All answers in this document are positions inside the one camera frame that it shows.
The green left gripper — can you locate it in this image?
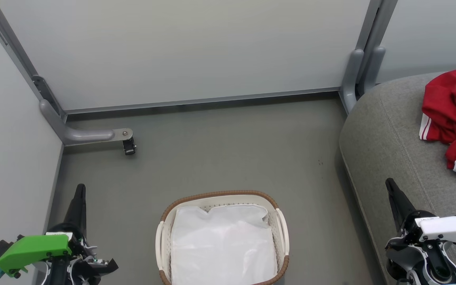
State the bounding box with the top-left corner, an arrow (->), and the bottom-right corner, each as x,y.
0,183 -> 118,285

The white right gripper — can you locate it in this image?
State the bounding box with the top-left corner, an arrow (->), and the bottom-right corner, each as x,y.
385,178 -> 456,254

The red jersey with white stripes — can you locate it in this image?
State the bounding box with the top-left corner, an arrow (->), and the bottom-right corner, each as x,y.
419,69 -> 456,185

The white laundry basket brown rim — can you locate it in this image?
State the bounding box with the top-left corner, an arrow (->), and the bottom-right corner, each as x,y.
155,190 -> 291,285

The white cloth basket liner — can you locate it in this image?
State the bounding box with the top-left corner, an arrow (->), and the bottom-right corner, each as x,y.
171,204 -> 278,285

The grey fabric sofa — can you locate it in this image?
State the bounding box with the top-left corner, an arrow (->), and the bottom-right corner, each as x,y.
339,71 -> 456,285

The black caster wheel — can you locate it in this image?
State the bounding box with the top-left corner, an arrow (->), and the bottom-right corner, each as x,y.
123,137 -> 137,156

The grey partition post with foot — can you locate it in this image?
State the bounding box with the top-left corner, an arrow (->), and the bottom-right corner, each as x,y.
0,0 -> 133,146

